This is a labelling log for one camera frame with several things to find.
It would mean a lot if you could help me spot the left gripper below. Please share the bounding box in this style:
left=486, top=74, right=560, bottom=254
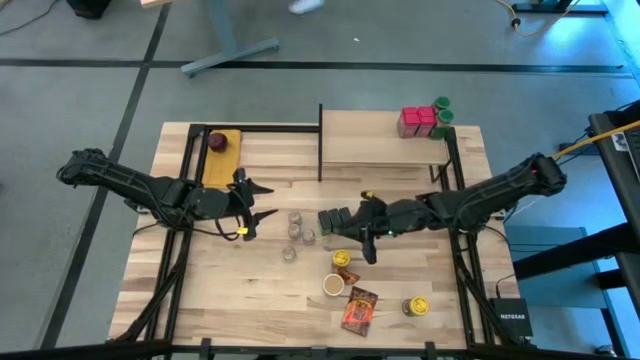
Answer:
left=224, top=167, right=280, bottom=242

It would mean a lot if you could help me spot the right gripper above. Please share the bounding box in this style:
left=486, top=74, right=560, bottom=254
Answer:
left=343, top=197, right=407, bottom=265

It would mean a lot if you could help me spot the orange taco seasoning packet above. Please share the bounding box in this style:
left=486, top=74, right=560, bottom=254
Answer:
left=332, top=264, right=362, bottom=286

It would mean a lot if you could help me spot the dark orange printed spice packet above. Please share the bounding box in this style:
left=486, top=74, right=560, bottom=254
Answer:
left=340, top=286, right=380, bottom=338

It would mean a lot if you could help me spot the red smoked paprika tin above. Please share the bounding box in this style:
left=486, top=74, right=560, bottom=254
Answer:
left=397, top=106, right=421, bottom=139
left=417, top=105, right=439, bottom=138

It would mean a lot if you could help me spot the dark red apple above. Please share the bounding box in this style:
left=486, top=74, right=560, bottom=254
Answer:
left=208, top=131, right=230, bottom=153

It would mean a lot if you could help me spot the wooden table with grey legs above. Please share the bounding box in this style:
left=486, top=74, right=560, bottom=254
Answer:
left=139, top=0, right=281, bottom=79

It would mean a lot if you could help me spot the walking person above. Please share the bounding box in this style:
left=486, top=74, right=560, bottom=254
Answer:
left=288, top=0, right=326, bottom=15

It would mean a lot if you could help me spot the black floor object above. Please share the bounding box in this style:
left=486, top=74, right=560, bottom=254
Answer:
left=66, top=0, right=113, bottom=20

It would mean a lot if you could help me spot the black side desk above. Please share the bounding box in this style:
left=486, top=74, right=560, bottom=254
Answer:
left=512, top=99, right=640, bottom=359

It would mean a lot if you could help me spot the black stand base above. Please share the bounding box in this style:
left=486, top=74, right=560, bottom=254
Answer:
left=512, top=0, right=609, bottom=15

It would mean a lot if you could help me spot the black aluminium table frame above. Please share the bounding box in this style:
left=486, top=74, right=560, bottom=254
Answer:
left=0, top=122, right=640, bottom=360

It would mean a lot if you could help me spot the black Netgear network switch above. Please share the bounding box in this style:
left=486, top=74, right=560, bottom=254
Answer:
left=488, top=297, right=535, bottom=338

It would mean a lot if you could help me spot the yellow cable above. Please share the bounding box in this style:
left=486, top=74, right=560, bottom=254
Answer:
left=549, top=118, right=640, bottom=162

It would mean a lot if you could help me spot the yellow extension cord with plug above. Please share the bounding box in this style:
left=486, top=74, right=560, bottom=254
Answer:
left=496, top=0, right=587, bottom=39

